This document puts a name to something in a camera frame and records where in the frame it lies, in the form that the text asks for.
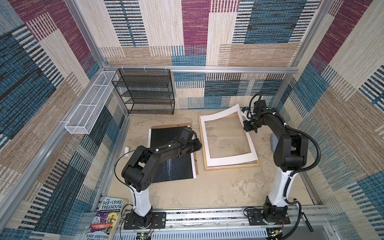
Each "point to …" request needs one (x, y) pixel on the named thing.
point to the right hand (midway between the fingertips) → (246, 128)
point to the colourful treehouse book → (104, 219)
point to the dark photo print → (165, 168)
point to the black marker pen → (307, 222)
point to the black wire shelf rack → (145, 91)
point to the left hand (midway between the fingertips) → (203, 143)
